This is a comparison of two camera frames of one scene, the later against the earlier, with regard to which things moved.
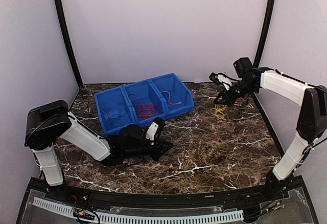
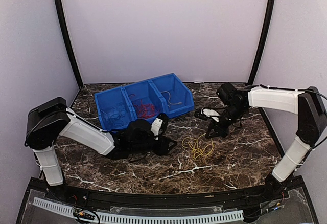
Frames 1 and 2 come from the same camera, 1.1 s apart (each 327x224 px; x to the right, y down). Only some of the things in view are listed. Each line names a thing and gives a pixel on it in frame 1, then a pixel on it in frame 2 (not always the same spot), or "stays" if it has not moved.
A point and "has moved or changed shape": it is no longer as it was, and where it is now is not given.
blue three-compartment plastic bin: x=142 y=103 stays
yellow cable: x=171 y=104 stays
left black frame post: x=65 y=35 stays
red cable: x=145 y=110 stays
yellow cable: x=219 y=110 has moved or changed shape
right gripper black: x=228 y=99 -> x=219 y=131
